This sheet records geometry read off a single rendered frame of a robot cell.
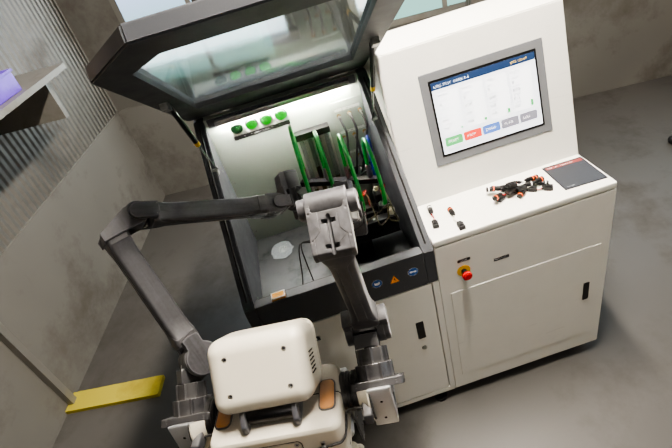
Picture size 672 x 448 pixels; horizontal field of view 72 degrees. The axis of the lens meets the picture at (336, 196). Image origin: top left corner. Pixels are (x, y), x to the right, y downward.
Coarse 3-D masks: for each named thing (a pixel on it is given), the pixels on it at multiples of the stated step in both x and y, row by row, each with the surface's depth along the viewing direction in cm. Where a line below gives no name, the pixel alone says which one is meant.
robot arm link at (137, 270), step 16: (128, 208) 112; (112, 224) 109; (128, 224) 110; (144, 224) 117; (112, 240) 108; (128, 240) 110; (112, 256) 109; (128, 256) 109; (128, 272) 108; (144, 272) 109; (144, 288) 108; (160, 288) 110; (160, 304) 108; (176, 304) 110; (160, 320) 108; (176, 320) 109; (176, 336) 107; (192, 336) 107; (192, 352) 106; (192, 368) 104; (208, 368) 106
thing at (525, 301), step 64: (512, 0) 172; (384, 64) 160; (448, 64) 163; (448, 192) 179; (448, 256) 166; (512, 256) 173; (576, 256) 180; (448, 320) 185; (512, 320) 193; (576, 320) 203
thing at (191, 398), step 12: (192, 384) 105; (204, 384) 107; (180, 396) 104; (192, 396) 104; (204, 396) 105; (180, 408) 103; (192, 408) 102; (204, 408) 104; (168, 420) 102; (180, 420) 102; (192, 420) 101
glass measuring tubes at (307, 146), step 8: (312, 128) 185; (320, 128) 184; (328, 128) 185; (296, 136) 184; (304, 136) 184; (312, 136) 185; (320, 136) 189; (328, 136) 188; (304, 144) 188; (312, 144) 188; (328, 144) 189; (304, 152) 189; (312, 152) 190; (328, 152) 194; (304, 160) 193; (312, 160) 194; (328, 160) 196; (336, 160) 196; (312, 168) 195; (320, 168) 195; (336, 168) 196; (312, 176) 196; (320, 176) 197; (336, 176) 199
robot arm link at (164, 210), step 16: (144, 208) 112; (160, 208) 116; (176, 208) 119; (192, 208) 121; (208, 208) 123; (224, 208) 125; (240, 208) 128; (256, 208) 129; (272, 208) 132; (160, 224) 117; (176, 224) 121
